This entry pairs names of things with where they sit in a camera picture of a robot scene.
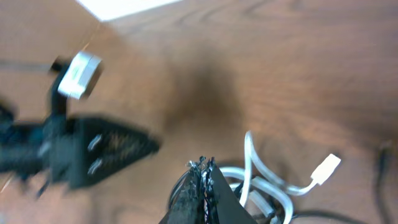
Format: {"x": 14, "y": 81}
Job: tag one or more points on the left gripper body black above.
{"x": 28, "y": 148}

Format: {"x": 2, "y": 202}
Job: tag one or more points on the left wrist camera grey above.
{"x": 81, "y": 76}

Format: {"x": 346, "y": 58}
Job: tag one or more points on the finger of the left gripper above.
{"x": 102, "y": 147}

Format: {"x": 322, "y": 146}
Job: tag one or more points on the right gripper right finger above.
{"x": 221, "y": 204}

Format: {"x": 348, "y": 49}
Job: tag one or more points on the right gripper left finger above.
{"x": 186, "y": 200}

